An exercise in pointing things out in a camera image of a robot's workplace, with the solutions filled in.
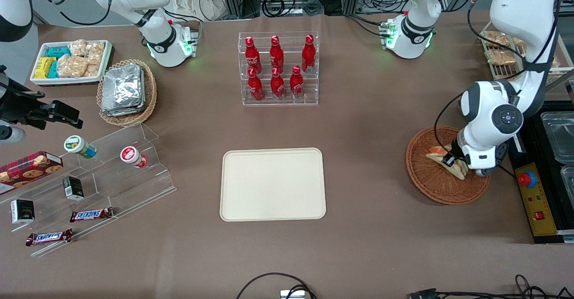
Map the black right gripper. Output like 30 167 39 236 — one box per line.
0 80 84 129

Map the brown snickers bar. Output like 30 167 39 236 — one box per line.
26 229 73 247
70 207 114 223

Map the clear acrylic bottle rack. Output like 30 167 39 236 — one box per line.
238 31 320 107

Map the small black white box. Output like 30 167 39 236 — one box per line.
10 199 35 225

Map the black yellow control box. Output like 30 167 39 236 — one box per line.
509 102 574 244

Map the white wire rack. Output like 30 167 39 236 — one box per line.
479 29 574 83

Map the triangular sandwich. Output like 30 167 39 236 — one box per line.
425 145 470 181

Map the red cola bottle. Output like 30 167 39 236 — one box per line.
270 67 285 101
290 65 304 99
244 37 262 73
301 35 316 73
270 35 284 71
248 68 264 101

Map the red cookie box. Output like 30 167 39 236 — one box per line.
0 151 64 195

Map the oval light wicker basket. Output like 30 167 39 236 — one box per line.
96 59 157 127

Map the silver foil pack stack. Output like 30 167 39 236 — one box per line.
101 64 145 117

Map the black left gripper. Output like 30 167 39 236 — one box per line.
441 138 470 167

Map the yellow snack pack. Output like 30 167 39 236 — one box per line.
34 57 57 79

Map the round brown wicker basket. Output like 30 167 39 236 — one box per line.
406 126 491 206

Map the black looped cable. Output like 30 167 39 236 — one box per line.
236 272 317 299

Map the black cable with connector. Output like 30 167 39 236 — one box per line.
407 274 574 299

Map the beige cloth bag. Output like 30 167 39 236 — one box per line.
170 0 226 22

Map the clear plastic container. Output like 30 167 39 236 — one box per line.
561 165 574 196
540 112 574 163

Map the bagged rice cracker pack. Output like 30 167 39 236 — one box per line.
483 31 509 48
486 49 516 66

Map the beige plastic tray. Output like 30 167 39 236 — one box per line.
220 147 327 222

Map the green lid cup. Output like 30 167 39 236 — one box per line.
64 135 97 159

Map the white rectangular snack tray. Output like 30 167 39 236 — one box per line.
30 40 113 87

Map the red lid cup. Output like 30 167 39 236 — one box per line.
120 146 148 169

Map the clear acrylic stepped shelf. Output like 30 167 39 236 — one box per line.
0 122 177 258

